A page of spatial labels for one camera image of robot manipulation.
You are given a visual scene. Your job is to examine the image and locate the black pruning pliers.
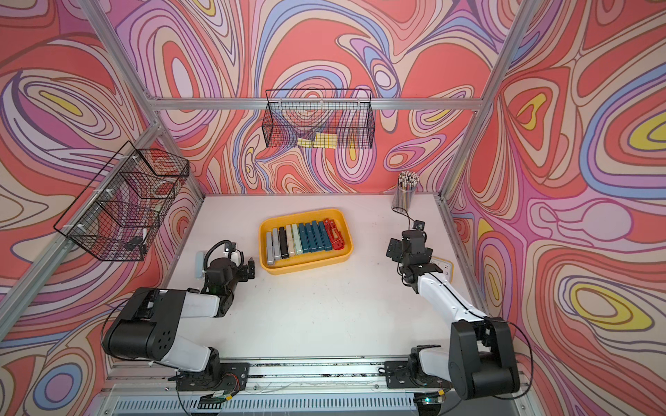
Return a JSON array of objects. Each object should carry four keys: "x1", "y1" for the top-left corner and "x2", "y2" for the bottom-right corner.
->
[{"x1": 278, "y1": 227, "x2": 290, "y2": 259}]

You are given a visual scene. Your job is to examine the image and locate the red pliers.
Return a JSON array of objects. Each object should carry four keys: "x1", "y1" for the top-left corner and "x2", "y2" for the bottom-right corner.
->
[
  {"x1": 330, "y1": 220, "x2": 345, "y2": 251},
  {"x1": 324, "y1": 218, "x2": 344, "y2": 251}
]

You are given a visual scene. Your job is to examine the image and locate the beige pruning pliers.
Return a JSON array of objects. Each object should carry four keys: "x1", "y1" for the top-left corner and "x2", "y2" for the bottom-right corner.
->
[{"x1": 285, "y1": 225, "x2": 296, "y2": 258}]

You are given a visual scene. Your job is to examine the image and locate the light green pliers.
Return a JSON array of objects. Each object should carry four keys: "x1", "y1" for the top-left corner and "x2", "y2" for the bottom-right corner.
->
[{"x1": 291, "y1": 224, "x2": 304, "y2": 255}]

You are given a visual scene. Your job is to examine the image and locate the yellow plastic storage tray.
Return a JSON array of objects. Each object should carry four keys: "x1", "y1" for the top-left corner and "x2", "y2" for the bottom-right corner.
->
[{"x1": 258, "y1": 208, "x2": 353, "y2": 275}]

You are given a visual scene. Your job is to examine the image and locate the teal pliers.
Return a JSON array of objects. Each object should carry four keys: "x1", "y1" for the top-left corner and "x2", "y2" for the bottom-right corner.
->
[
  {"x1": 298, "y1": 223, "x2": 310, "y2": 254},
  {"x1": 305, "y1": 223, "x2": 318, "y2": 252},
  {"x1": 311, "y1": 221, "x2": 324, "y2": 251},
  {"x1": 317, "y1": 221, "x2": 332, "y2": 251}
]

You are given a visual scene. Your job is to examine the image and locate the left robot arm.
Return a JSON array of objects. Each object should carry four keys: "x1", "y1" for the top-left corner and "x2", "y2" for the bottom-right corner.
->
[{"x1": 102, "y1": 251, "x2": 256, "y2": 391}]

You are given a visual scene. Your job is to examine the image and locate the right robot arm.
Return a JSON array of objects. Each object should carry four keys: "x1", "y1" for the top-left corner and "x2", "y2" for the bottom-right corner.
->
[{"x1": 383, "y1": 230, "x2": 520, "y2": 400}]

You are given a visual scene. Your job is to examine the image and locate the light blue small object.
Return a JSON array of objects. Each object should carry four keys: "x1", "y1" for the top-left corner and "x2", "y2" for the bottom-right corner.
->
[{"x1": 194, "y1": 251, "x2": 206, "y2": 279}]

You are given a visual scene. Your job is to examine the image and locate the yellow alarm clock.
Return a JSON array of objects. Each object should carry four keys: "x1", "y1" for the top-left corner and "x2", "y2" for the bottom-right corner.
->
[{"x1": 433, "y1": 256, "x2": 454, "y2": 284}]

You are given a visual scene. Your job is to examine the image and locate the pencil holder cup with pencils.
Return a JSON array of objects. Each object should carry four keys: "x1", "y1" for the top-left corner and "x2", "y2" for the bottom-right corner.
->
[{"x1": 391, "y1": 171, "x2": 420, "y2": 216}]

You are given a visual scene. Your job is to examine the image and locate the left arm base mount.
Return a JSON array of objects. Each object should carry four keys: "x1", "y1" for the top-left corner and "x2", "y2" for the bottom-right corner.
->
[{"x1": 169, "y1": 362, "x2": 250, "y2": 393}]

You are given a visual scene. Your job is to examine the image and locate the black wire basket left wall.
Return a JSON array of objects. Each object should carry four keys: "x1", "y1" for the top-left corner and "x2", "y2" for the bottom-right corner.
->
[{"x1": 54, "y1": 141, "x2": 190, "y2": 262}]

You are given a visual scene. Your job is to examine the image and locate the black wire basket wall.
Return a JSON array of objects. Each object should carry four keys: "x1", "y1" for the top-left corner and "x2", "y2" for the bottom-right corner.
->
[
  {"x1": 262, "y1": 88, "x2": 376, "y2": 149},
  {"x1": 54, "y1": 141, "x2": 190, "y2": 262}
]

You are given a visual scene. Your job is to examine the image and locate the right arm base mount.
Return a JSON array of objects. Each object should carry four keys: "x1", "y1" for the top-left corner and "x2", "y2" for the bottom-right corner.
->
[{"x1": 377, "y1": 360, "x2": 453, "y2": 391}]

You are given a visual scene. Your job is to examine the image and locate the black wire basket back wall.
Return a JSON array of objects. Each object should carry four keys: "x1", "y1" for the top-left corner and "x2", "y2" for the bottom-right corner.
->
[{"x1": 262, "y1": 88, "x2": 376, "y2": 149}]

